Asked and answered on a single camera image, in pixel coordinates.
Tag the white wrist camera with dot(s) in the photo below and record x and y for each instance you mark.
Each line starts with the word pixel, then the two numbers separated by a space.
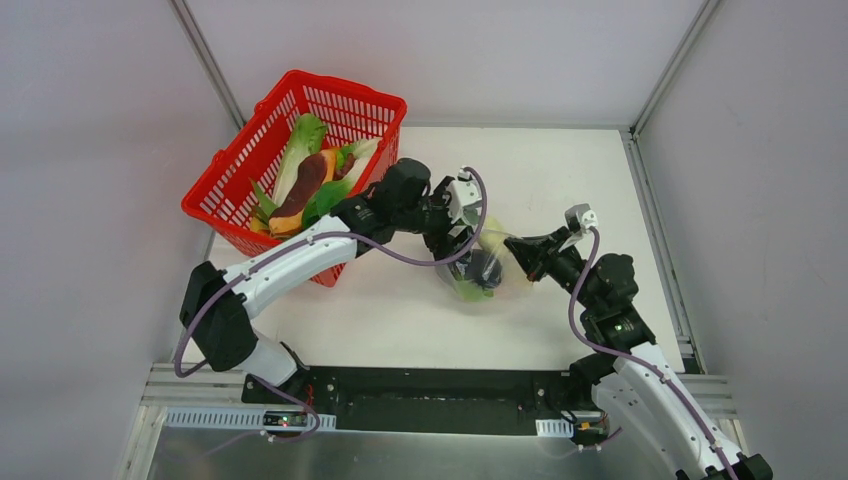
pixel 464 199
pixel 580 218

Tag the aluminium frame rail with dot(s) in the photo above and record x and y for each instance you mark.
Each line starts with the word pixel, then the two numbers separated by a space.
pixel 203 388

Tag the red plastic basket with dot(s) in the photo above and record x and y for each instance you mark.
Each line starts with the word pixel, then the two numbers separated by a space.
pixel 223 197

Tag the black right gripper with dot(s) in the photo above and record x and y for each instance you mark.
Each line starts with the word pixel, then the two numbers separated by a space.
pixel 542 255

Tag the purple eggplant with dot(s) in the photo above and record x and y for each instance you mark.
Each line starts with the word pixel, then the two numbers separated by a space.
pixel 486 273

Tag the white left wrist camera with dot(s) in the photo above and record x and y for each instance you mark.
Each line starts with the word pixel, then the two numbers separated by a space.
pixel 464 199

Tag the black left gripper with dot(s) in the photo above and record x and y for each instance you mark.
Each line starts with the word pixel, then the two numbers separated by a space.
pixel 444 240

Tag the green leafy lettuce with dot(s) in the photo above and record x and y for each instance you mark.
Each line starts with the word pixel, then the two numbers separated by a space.
pixel 306 139

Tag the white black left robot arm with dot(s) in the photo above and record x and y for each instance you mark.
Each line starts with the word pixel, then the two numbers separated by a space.
pixel 219 305

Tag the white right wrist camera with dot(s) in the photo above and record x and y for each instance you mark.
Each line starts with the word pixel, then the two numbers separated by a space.
pixel 580 218

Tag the green round vegetable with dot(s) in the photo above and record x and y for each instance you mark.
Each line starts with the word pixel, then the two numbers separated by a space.
pixel 471 292

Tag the clear dotted zip top bag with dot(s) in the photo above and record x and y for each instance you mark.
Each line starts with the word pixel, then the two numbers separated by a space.
pixel 514 284

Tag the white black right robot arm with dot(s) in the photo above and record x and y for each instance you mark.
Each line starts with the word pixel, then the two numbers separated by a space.
pixel 627 373

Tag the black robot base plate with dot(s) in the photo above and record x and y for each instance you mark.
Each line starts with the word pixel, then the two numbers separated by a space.
pixel 454 401

